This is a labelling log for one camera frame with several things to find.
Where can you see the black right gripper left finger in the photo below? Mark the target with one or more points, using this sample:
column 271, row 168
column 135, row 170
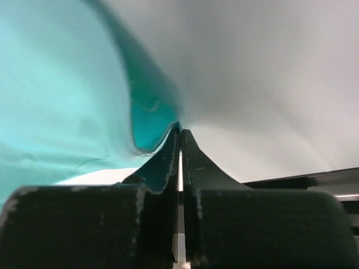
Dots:
column 132, row 224

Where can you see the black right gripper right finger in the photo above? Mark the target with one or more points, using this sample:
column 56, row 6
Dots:
column 230, row 225

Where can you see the teal t shirt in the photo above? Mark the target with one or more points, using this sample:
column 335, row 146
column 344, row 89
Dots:
column 78, row 94

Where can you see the aluminium front rail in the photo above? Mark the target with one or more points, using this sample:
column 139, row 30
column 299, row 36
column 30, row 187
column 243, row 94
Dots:
column 342, row 184

